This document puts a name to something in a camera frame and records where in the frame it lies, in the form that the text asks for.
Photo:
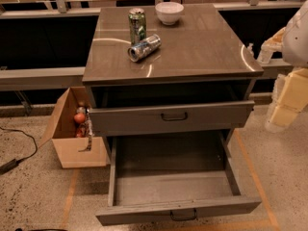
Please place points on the upper grey drawer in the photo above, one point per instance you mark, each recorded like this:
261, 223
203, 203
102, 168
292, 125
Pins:
170, 119

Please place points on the silver blue can lying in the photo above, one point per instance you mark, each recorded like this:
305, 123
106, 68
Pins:
144, 48

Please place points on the open middle grey drawer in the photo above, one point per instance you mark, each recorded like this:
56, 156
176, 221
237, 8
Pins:
172, 177

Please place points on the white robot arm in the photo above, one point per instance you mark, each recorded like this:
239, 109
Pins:
295, 39

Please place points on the grey drawer cabinet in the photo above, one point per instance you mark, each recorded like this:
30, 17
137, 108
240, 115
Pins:
200, 61

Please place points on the cardboard box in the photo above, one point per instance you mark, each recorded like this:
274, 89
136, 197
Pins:
61, 130

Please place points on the small clear pump bottle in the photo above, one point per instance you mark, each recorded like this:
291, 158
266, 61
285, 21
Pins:
250, 48

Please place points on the orange round fruit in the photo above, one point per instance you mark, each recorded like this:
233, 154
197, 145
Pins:
79, 118

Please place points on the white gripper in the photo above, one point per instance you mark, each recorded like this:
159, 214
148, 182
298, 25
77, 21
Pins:
296, 38

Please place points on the green drink can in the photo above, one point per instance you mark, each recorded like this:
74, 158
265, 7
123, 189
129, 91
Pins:
137, 25

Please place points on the snack packets in box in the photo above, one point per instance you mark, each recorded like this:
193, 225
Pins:
84, 130

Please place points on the white ceramic bowl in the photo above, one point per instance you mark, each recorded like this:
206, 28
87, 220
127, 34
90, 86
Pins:
169, 12

